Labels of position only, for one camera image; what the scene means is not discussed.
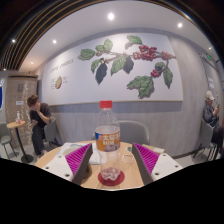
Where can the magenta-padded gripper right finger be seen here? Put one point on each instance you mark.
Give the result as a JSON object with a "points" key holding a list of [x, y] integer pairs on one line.
{"points": [[165, 165]]}

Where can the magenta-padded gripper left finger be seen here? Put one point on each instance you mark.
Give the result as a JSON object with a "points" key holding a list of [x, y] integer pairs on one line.
{"points": [[56, 166]]}

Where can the clear red-capped water bottle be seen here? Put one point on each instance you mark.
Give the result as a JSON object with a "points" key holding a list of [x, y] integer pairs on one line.
{"points": [[107, 140]]}

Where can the tan cardboard box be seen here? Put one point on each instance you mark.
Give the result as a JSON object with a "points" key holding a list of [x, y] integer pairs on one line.
{"points": [[158, 150]]}

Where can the grey padded chair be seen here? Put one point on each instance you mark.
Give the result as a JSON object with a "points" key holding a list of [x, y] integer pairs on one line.
{"points": [[50, 130], [4, 133], [205, 133], [135, 131]]}

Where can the person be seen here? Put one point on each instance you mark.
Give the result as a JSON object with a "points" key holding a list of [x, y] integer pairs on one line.
{"points": [[37, 128], [209, 115]]}

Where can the flat round red coaster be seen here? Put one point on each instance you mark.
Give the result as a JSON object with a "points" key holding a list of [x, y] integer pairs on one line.
{"points": [[115, 182]]}

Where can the small round wooden side table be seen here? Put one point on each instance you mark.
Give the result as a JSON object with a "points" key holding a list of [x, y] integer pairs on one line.
{"points": [[16, 125]]}

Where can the small clear bottle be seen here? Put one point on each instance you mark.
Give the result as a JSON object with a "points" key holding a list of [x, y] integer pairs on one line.
{"points": [[18, 117]]}

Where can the green exit sign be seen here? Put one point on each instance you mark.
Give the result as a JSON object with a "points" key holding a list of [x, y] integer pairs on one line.
{"points": [[208, 57]]}

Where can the round ceiling lights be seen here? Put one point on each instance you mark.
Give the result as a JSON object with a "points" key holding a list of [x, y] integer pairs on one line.
{"points": [[111, 16]]}

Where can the coffee branch wall mural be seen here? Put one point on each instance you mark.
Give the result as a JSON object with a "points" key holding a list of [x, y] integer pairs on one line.
{"points": [[76, 83]]}

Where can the blue wall sign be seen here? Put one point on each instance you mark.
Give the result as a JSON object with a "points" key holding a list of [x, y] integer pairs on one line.
{"points": [[1, 95]]}

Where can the white wall notice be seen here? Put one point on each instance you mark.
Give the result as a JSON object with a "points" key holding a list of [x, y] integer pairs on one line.
{"points": [[210, 82]]}

